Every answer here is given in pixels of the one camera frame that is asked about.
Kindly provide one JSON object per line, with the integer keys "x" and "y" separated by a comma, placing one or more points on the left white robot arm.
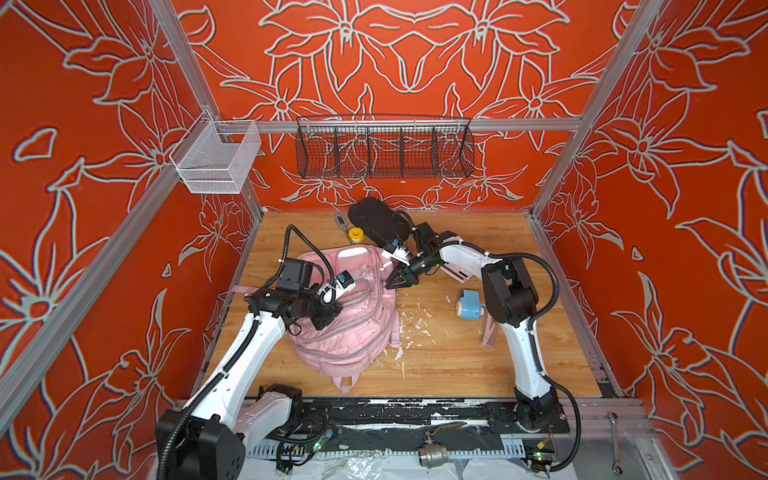
{"x": 211, "y": 435}

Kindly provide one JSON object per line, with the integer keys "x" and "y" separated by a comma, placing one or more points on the white cable duct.
{"x": 511, "y": 449}

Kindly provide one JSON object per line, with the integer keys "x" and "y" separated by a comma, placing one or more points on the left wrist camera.
{"x": 295, "y": 277}

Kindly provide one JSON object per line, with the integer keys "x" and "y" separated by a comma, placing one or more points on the black wire wall basket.
{"x": 386, "y": 146}

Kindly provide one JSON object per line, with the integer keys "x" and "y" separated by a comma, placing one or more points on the metal ball valve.
{"x": 433, "y": 454}

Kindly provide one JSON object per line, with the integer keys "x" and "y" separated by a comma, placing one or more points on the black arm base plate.
{"x": 500, "y": 415}

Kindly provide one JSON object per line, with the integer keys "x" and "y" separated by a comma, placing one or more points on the blue pencil sharpener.
{"x": 469, "y": 305}

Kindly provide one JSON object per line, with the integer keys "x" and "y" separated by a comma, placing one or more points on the yellow tape roll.
{"x": 356, "y": 235}

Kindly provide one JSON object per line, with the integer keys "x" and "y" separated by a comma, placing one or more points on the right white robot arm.
{"x": 510, "y": 298}

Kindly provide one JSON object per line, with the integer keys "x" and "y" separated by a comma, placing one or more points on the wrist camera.
{"x": 295, "y": 277}
{"x": 397, "y": 250}

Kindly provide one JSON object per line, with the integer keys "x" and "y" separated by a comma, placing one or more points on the silver wrench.
{"x": 617, "y": 466}

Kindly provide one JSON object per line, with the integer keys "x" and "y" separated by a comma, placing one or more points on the white wire wall basket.
{"x": 216, "y": 156}

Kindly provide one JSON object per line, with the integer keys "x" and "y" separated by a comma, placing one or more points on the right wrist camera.
{"x": 397, "y": 250}

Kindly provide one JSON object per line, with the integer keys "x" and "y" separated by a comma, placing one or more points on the pink student backpack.
{"x": 366, "y": 326}

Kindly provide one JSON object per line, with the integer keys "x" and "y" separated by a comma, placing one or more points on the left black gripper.
{"x": 329, "y": 311}

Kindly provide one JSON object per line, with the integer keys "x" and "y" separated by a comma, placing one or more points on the black pencil case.
{"x": 379, "y": 222}

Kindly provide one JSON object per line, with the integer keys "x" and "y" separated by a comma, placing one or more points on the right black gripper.
{"x": 404, "y": 275}

